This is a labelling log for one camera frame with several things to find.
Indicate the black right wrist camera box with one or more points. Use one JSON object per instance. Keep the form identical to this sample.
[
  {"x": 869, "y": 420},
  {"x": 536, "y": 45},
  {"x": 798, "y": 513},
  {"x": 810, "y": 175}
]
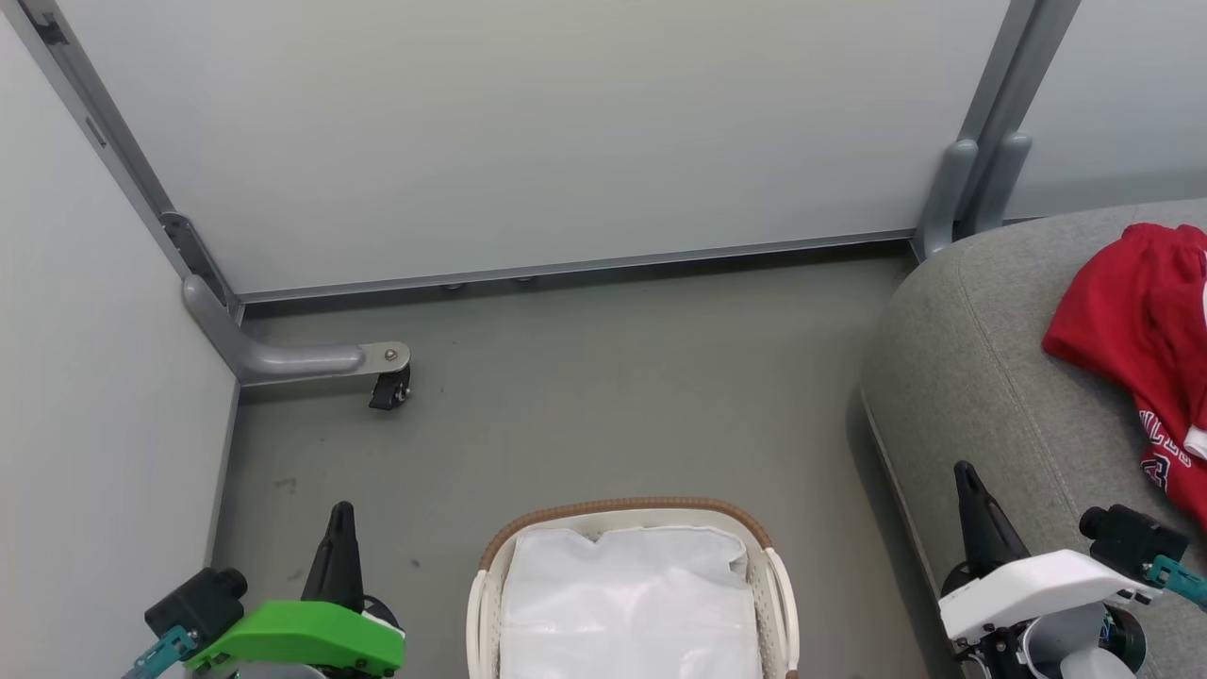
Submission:
[{"x": 1132, "y": 542}]

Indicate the grey partition post base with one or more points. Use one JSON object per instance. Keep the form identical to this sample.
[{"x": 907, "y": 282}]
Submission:
[{"x": 990, "y": 141}]

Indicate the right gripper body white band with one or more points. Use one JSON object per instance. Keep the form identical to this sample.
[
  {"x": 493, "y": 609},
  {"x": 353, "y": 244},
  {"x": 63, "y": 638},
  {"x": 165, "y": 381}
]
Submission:
[{"x": 1037, "y": 580}]

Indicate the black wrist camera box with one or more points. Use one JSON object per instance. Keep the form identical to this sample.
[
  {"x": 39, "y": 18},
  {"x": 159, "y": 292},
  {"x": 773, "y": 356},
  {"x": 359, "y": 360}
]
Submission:
[
  {"x": 198, "y": 599},
  {"x": 1132, "y": 542}
]

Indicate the grey slanted partition post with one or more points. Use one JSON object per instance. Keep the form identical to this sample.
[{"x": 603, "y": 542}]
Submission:
[{"x": 104, "y": 132}]

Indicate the grey partition bottom rail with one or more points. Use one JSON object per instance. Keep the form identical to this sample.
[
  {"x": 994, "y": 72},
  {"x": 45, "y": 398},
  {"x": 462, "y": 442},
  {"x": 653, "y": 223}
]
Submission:
[{"x": 566, "y": 269}]

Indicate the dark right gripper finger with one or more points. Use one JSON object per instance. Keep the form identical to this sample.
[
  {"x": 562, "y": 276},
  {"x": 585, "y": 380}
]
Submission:
[{"x": 985, "y": 528}]

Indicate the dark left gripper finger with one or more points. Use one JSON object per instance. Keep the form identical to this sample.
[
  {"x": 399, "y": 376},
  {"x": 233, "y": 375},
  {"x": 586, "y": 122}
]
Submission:
[{"x": 338, "y": 566}]

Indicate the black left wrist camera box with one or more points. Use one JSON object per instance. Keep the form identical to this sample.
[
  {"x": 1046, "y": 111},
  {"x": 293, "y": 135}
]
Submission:
[{"x": 198, "y": 599}]

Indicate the white basket with brown rim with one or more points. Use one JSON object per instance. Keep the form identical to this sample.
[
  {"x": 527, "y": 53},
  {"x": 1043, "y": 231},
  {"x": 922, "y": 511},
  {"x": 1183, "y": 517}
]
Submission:
[{"x": 773, "y": 585}]

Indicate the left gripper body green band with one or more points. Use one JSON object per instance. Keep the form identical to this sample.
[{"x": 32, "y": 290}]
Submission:
[{"x": 302, "y": 632}]

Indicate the small black caster wheel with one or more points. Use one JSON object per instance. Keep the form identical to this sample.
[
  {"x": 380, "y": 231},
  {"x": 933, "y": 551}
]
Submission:
[{"x": 391, "y": 389}]

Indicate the red jersey with white trim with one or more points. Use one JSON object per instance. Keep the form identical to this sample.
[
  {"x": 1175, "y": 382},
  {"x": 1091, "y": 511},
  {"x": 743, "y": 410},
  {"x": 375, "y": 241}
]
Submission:
[{"x": 1132, "y": 321}]

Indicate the grey partition foot bracket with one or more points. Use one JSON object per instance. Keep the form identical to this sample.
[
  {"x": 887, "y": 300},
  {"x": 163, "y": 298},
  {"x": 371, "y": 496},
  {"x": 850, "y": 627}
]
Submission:
[{"x": 283, "y": 360}]

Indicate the grey fabric sofa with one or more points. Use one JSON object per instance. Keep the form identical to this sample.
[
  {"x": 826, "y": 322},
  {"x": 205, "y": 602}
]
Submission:
[{"x": 981, "y": 377}]

